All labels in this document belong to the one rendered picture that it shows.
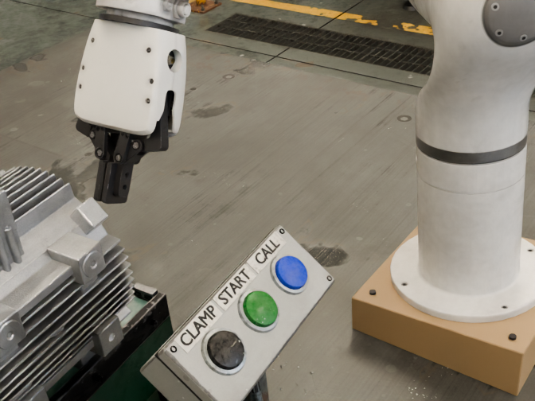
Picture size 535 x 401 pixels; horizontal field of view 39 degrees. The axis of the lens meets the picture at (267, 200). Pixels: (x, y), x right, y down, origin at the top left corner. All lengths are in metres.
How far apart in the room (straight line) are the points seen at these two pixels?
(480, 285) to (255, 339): 0.38
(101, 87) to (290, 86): 0.87
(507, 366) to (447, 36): 0.37
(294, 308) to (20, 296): 0.23
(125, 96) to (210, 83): 0.91
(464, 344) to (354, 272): 0.23
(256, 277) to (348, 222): 0.54
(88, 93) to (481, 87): 0.38
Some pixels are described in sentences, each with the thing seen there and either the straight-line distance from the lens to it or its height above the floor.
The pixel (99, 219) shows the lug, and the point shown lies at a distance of 0.72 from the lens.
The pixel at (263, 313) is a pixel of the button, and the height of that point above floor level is 1.07.
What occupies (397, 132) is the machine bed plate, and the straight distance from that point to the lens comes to 1.38.
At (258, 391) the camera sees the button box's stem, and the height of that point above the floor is 0.99.
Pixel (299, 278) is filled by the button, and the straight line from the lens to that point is 0.63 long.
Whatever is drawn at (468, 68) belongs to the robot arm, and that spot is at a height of 1.17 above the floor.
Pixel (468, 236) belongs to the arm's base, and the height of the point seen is 0.95.
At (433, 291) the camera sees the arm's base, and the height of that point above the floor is 0.87.
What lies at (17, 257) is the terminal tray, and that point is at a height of 1.08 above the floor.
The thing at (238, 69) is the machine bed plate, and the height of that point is 0.80.
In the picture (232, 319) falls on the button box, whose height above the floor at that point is 1.07.
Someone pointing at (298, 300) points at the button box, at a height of 1.05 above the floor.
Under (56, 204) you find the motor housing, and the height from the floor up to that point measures 1.09.
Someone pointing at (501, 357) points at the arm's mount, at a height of 0.85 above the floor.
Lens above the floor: 1.47
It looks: 34 degrees down
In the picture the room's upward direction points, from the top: 5 degrees counter-clockwise
